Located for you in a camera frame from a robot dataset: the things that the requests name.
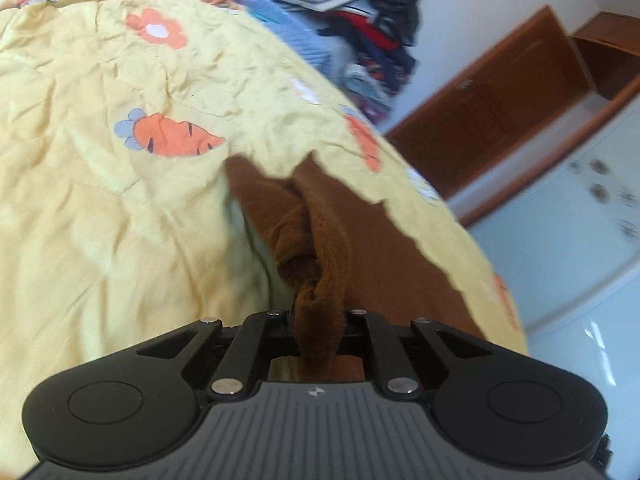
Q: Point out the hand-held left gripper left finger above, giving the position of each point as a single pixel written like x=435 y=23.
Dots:
x=255 y=340

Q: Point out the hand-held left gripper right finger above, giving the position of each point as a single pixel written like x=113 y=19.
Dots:
x=382 y=350

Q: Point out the brown knit sweater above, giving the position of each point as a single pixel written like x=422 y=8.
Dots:
x=390 y=260

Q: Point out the pile of assorted clothes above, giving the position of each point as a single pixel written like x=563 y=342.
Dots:
x=370 y=25

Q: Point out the yellow carrot print quilt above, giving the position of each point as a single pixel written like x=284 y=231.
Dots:
x=100 y=185

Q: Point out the brown wooden door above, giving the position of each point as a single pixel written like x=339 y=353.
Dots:
x=500 y=105

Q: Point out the blue quilted blanket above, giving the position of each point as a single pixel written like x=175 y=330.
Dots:
x=295 y=25

